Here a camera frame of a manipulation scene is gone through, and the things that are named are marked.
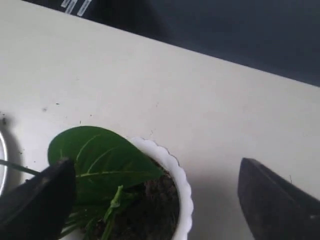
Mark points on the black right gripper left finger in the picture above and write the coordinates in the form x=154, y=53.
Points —
x=38, y=208

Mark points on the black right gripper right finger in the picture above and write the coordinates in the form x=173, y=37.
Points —
x=274, y=208

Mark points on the artificial red anthurium plant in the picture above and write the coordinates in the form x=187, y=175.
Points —
x=104, y=162

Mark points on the white scalloped flower pot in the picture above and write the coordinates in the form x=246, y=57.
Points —
x=158, y=210

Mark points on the round steel plate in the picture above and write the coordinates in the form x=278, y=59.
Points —
x=3, y=168

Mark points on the black base with labels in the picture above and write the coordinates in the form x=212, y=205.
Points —
x=281, y=37

